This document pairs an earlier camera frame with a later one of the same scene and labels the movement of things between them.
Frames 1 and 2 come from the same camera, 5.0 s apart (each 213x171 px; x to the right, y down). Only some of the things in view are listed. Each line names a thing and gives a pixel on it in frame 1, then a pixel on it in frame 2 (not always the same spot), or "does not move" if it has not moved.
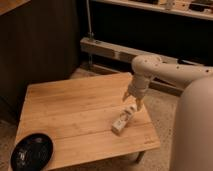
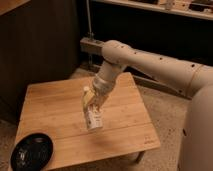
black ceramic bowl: x=31 y=153 does not move
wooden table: x=77 y=116 does not move
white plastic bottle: x=120 y=123 to x=94 y=115
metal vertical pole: x=89 y=19 does not move
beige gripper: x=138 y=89 to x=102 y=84
